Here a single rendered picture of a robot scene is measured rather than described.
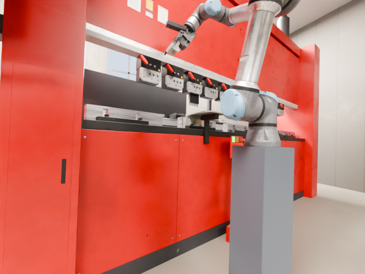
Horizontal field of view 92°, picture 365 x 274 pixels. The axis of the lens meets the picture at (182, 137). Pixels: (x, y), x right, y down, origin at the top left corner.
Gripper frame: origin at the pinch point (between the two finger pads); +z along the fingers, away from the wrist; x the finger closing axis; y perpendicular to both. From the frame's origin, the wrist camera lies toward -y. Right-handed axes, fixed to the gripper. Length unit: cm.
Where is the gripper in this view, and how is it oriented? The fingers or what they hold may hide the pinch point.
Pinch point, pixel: (166, 50)
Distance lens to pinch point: 110.9
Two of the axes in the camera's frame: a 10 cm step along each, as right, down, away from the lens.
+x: -3.4, -1.4, 9.3
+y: 7.3, 5.9, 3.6
